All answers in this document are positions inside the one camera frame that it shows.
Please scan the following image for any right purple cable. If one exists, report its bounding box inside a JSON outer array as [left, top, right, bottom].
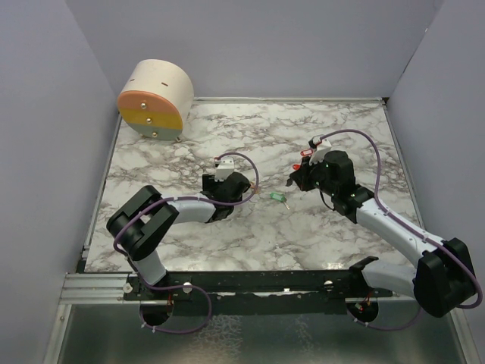
[[309, 129, 484, 331]]

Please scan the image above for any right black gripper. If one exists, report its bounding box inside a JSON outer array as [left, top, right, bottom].
[[290, 154, 337, 197]]

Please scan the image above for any round beige drawer box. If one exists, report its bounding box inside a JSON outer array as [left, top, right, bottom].
[[117, 59, 194, 141]]

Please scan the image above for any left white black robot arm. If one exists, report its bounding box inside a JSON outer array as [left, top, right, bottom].
[[106, 172, 251, 300]]

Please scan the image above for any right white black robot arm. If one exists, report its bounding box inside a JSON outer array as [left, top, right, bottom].
[[287, 149, 483, 318]]

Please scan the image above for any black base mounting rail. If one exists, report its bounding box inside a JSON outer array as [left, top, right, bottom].
[[124, 268, 392, 316]]

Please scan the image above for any orange carabiner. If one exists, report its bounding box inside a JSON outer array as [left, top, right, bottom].
[[251, 184, 260, 194]]

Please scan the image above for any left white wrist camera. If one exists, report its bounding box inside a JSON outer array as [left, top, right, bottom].
[[214, 156, 235, 182]]

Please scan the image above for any green tag key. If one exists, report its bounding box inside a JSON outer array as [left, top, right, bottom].
[[270, 192, 289, 209]]

